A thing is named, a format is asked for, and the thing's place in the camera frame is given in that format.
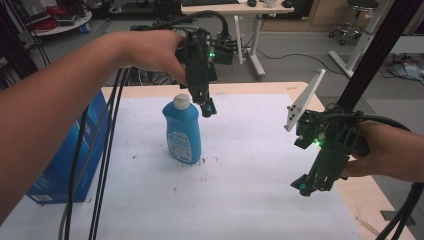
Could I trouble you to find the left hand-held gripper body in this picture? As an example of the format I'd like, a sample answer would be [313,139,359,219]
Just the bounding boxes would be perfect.
[175,27,235,105]

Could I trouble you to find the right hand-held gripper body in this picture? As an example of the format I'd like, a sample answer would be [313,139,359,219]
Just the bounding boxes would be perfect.
[283,68,371,193]

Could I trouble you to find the blue detergent bottle white cap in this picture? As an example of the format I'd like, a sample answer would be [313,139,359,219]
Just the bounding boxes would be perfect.
[161,93,203,165]

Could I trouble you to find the blue cardboard box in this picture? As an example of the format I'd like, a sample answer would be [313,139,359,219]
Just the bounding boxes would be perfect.
[25,89,111,205]

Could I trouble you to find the person's left hand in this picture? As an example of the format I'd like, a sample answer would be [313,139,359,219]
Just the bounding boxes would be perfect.
[124,29,188,86]

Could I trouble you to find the person's right hand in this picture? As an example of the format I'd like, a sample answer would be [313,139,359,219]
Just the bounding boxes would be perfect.
[340,121,418,183]

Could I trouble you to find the wooden desk white legs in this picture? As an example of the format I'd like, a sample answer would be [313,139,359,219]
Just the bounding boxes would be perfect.
[180,0,295,80]

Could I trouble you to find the white paper mat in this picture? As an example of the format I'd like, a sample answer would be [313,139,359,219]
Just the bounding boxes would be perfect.
[0,93,365,240]

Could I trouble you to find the black keyboard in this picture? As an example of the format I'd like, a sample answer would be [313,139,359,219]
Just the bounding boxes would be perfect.
[181,0,240,6]

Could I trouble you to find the black metal stand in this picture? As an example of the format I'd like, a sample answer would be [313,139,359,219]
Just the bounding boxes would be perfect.
[336,0,424,113]

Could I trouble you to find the blue cloth bundle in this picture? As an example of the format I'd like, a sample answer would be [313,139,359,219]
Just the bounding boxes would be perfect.
[389,61,424,82]

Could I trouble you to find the round white table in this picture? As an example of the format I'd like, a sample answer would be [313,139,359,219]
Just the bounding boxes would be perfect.
[31,9,93,37]

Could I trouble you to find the black rolling stool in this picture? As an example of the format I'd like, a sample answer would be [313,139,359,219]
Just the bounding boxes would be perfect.
[328,0,381,47]

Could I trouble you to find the dark equipment rack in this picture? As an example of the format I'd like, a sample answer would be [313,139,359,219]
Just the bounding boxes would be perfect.
[0,0,51,91]

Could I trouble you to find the thick black cable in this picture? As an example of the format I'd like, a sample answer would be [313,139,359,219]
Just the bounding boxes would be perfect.
[151,9,232,40]

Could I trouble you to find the black floor cable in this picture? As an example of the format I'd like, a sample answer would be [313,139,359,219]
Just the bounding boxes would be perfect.
[256,49,350,78]

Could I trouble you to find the white desk frame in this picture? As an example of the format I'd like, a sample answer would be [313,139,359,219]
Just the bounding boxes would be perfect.
[328,0,424,79]

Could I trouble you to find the red cables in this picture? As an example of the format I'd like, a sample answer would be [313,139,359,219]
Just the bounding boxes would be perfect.
[32,6,68,33]

